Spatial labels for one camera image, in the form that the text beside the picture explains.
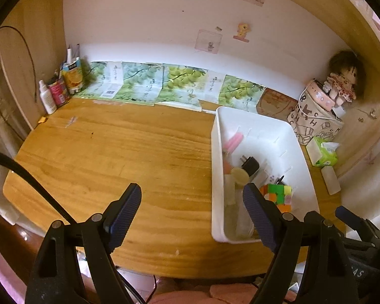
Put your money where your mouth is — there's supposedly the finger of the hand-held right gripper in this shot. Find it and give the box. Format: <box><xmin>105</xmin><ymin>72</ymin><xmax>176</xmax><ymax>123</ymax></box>
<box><xmin>335</xmin><ymin>206</ymin><xmax>380</xmax><ymax>248</ymax></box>

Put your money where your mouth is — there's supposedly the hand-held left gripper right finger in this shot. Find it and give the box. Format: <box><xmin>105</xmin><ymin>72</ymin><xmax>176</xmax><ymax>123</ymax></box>
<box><xmin>242</xmin><ymin>183</ymin><xmax>358</xmax><ymax>304</ymax></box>

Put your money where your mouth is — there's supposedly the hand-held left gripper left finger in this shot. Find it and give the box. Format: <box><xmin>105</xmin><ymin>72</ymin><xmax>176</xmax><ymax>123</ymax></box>
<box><xmin>25</xmin><ymin>183</ymin><xmax>142</xmax><ymax>304</ymax></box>

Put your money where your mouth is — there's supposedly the multicoloured puzzle cube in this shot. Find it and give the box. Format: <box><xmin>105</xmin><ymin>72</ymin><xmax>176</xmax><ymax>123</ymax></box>
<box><xmin>259</xmin><ymin>184</ymin><xmax>293</xmax><ymax>213</ymax></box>

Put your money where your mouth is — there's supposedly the beige round case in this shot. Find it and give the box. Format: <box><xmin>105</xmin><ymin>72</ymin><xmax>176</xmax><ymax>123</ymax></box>
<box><xmin>231</xmin><ymin>168</ymin><xmax>249</xmax><ymax>184</ymax></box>

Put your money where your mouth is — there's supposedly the black plug charger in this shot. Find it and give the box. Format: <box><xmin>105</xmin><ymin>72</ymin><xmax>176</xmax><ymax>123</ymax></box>
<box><xmin>239</xmin><ymin>155</ymin><xmax>260</xmax><ymax>178</ymax></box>

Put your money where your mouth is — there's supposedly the pink plastic box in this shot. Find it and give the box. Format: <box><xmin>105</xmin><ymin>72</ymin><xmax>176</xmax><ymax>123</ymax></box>
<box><xmin>225</xmin><ymin>133</ymin><xmax>244</xmax><ymax>153</ymax></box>

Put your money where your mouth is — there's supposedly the white plastic bin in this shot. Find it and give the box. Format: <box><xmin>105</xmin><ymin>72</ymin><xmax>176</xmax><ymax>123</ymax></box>
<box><xmin>211</xmin><ymin>106</ymin><xmax>320</xmax><ymax>244</ymax></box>

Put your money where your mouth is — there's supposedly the white tissue pack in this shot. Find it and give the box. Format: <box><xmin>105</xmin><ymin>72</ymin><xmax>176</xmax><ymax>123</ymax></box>
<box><xmin>321</xmin><ymin>166</ymin><xmax>341</xmax><ymax>195</ymax></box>

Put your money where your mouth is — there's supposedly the green tissue pack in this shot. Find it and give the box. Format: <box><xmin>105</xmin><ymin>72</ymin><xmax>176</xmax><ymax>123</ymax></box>
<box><xmin>306</xmin><ymin>136</ymin><xmax>339</xmax><ymax>168</ymax></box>

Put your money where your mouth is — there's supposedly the person's pink clothing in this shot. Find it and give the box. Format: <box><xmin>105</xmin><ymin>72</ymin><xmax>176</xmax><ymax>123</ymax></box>
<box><xmin>152</xmin><ymin>283</ymin><xmax>263</xmax><ymax>304</ymax></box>

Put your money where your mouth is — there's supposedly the printed fabric basket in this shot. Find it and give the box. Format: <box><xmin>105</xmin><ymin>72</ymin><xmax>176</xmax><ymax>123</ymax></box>
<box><xmin>287</xmin><ymin>93</ymin><xmax>344</xmax><ymax>146</ymax></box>

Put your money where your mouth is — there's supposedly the brown printed cardboard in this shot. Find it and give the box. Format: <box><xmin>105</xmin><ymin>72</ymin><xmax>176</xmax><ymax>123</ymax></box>
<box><xmin>256</xmin><ymin>88</ymin><xmax>300</xmax><ymax>121</ymax></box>

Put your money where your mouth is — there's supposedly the pink round tin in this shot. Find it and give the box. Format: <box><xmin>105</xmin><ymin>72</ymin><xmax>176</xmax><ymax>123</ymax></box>
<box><xmin>306</xmin><ymin>79</ymin><xmax>336</xmax><ymax>111</ymax></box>

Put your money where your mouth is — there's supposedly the pink can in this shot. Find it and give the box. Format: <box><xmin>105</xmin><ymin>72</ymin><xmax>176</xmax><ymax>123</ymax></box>
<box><xmin>48</xmin><ymin>78</ymin><xmax>71</xmax><ymax>107</ymax></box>

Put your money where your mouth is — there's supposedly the white plastic bottle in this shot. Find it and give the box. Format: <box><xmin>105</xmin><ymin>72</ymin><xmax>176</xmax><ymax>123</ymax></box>
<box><xmin>39</xmin><ymin>80</ymin><xmax>58</xmax><ymax>115</ymax></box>

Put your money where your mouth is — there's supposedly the rag doll with brown hair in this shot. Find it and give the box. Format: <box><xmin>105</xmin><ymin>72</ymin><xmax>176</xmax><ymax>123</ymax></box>
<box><xmin>326</xmin><ymin>49</ymin><xmax>366</xmax><ymax>106</ymax></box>

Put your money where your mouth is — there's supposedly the orange juice packet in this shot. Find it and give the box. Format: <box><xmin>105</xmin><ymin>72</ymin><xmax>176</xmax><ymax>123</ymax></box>
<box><xmin>62</xmin><ymin>59</ymin><xmax>84</xmax><ymax>95</ymax></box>

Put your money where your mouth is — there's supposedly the metal wall hook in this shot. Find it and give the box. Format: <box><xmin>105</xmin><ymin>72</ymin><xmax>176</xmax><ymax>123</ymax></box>
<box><xmin>358</xmin><ymin>109</ymin><xmax>377</xmax><ymax>122</ymax></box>

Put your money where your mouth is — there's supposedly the thick black gripper cable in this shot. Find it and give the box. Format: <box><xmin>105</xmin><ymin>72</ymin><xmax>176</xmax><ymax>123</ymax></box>
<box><xmin>0</xmin><ymin>148</ymin><xmax>146</xmax><ymax>304</ymax></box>

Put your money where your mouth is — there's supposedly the pink square wall sticker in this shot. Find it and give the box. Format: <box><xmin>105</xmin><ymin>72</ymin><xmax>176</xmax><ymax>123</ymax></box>
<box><xmin>195</xmin><ymin>29</ymin><xmax>223</xmax><ymax>54</ymax></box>

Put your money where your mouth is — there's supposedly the thin black wall cable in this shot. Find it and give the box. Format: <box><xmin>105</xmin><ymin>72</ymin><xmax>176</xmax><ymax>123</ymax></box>
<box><xmin>0</xmin><ymin>27</ymin><xmax>39</xmax><ymax>127</ymax></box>

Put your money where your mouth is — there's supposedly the yellow pony wall sticker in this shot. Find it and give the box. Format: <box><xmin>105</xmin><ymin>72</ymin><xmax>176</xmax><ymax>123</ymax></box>
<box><xmin>234</xmin><ymin>22</ymin><xmax>252</xmax><ymax>43</ymax></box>

